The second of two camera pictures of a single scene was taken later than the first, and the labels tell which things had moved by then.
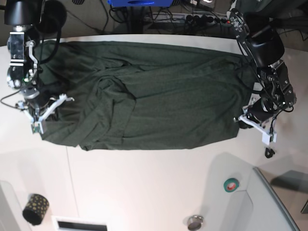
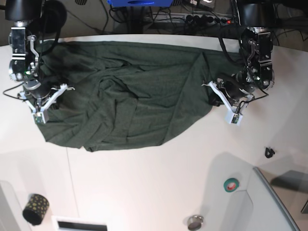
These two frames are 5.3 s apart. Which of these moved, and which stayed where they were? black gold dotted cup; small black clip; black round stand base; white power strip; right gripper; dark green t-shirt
Moved: right gripper; dark green t-shirt
Stayed: black round stand base; small black clip; black gold dotted cup; white power strip
